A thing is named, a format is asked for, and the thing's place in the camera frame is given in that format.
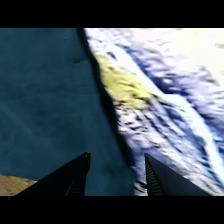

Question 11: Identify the dark teal garment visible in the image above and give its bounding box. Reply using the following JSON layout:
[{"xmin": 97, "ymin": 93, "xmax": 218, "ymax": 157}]
[{"xmin": 0, "ymin": 27, "xmax": 136, "ymax": 197}]

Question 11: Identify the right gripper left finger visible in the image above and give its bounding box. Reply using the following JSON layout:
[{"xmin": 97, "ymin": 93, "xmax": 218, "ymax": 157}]
[{"xmin": 15, "ymin": 151, "xmax": 92, "ymax": 197}]

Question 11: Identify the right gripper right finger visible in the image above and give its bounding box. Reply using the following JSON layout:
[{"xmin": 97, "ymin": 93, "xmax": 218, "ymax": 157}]
[{"xmin": 143, "ymin": 153, "xmax": 212, "ymax": 197}]

